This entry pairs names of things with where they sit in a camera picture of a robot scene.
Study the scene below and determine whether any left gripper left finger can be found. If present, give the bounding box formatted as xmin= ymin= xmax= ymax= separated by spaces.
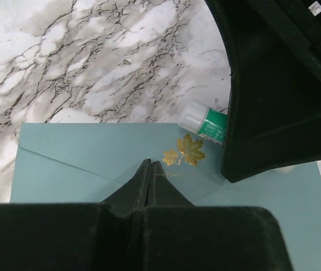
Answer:
xmin=0 ymin=159 xmax=151 ymax=270

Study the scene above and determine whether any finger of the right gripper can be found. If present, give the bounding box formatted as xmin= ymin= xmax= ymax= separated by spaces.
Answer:
xmin=207 ymin=1 xmax=321 ymax=182

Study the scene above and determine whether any blue-grey envelope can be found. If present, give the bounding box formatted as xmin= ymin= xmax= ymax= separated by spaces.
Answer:
xmin=10 ymin=123 xmax=321 ymax=270

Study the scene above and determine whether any green glue stick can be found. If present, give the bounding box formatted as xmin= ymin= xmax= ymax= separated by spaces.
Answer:
xmin=178 ymin=99 xmax=227 ymax=145

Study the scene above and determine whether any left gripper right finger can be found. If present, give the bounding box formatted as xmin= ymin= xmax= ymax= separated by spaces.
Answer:
xmin=140 ymin=161 xmax=293 ymax=270

